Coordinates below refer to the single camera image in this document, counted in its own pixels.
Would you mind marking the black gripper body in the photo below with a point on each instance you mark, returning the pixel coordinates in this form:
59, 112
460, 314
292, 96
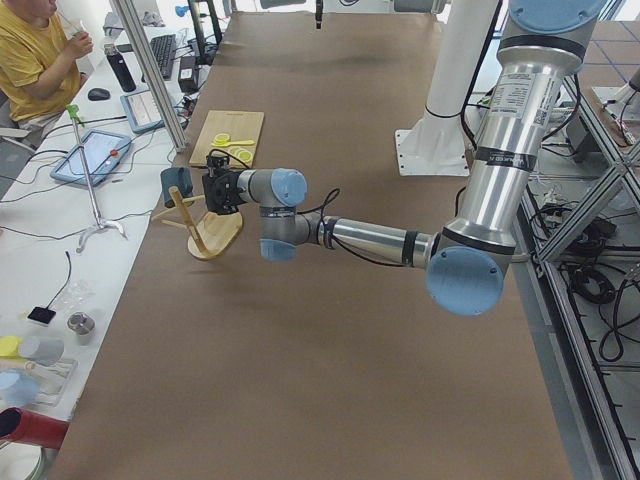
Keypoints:
223, 194

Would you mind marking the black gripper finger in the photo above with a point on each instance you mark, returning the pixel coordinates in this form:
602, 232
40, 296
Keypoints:
317, 14

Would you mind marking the blue-grey cup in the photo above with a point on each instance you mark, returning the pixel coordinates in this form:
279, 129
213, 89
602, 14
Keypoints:
179, 177

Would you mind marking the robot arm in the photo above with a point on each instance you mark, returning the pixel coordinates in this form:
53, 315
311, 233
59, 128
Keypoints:
498, 76

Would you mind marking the wooden cup storage rack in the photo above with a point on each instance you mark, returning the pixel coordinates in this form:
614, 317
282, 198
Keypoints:
210, 236

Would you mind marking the small metal cup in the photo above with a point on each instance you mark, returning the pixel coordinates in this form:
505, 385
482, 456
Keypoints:
82, 326

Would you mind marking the grey cup lying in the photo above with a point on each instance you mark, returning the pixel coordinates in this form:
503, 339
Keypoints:
43, 350

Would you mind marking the top lemon slice pair front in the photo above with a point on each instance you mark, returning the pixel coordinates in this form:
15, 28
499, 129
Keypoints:
221, 139

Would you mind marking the yellow plastic knife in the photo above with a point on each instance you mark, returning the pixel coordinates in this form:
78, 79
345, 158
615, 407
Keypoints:
237, 143

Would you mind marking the bamboo cutting board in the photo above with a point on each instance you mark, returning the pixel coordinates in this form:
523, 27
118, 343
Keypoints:
235, 132

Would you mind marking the blue-cased tablet rear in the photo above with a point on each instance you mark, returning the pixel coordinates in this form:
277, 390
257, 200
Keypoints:
141, 111

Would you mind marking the black power adapter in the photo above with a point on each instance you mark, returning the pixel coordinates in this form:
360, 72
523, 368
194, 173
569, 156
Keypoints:
188, 76

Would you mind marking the blue-cased tablet flat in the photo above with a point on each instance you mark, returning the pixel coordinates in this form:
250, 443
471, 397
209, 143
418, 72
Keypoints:
104, 152

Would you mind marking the black water bottle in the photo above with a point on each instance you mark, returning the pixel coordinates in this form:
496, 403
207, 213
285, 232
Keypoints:
119, 68

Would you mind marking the black keyboard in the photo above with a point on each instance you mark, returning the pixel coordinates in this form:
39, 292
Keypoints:
163, 48

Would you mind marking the black computer mouse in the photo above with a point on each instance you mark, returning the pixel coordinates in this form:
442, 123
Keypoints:
98, 94

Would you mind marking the black square pad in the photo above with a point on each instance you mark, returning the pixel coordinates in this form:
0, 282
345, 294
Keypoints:
41, 315

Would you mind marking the person in yellow shirt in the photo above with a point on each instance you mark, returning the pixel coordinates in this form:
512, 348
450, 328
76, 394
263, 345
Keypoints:
39, 72

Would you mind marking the yellow toy item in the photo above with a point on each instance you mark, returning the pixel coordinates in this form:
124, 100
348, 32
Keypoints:
9, 346

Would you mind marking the lemon slice near handle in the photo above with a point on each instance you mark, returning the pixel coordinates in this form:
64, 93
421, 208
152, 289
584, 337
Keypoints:
247, 160

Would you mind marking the metal camera stand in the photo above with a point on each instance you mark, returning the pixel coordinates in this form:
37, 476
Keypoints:
100, 224

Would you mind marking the aluminium frame post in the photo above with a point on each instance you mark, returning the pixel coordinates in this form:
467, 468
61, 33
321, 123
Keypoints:
128, 15

